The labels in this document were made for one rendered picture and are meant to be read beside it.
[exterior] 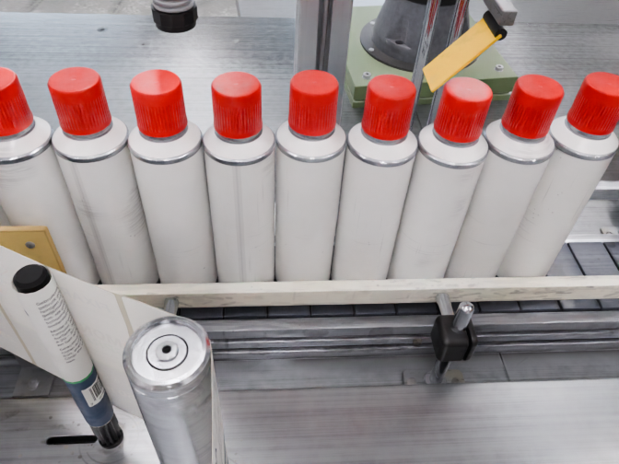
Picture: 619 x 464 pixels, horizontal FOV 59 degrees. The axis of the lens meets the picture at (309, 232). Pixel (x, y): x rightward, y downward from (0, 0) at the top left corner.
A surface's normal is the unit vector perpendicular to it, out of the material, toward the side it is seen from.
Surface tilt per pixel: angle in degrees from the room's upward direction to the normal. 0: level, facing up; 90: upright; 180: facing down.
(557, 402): 0
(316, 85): 3
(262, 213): 90
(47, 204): 90
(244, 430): 0
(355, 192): 90
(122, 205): 90
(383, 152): 42
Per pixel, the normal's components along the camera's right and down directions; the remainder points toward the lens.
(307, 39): 0.06, 0.72
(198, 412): 0.70, 0.54
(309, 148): -0.05, -0.04
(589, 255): 0.05, -0.69
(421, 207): -0.60, 0.55
